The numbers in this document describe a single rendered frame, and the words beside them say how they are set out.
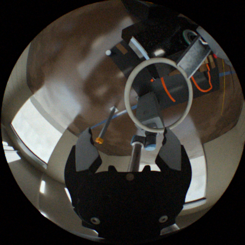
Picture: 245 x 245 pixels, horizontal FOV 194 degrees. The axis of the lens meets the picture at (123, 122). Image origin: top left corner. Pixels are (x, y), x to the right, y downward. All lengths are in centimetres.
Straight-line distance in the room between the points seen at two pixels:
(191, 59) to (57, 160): 669
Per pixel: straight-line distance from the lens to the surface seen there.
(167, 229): 33
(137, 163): 72
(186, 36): 88
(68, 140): 630
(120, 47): 160
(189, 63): 59
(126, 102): 40
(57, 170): 646
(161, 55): 78
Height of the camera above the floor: 156
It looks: 40 degrees down
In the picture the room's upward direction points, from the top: 164 degrees counter-clockwise
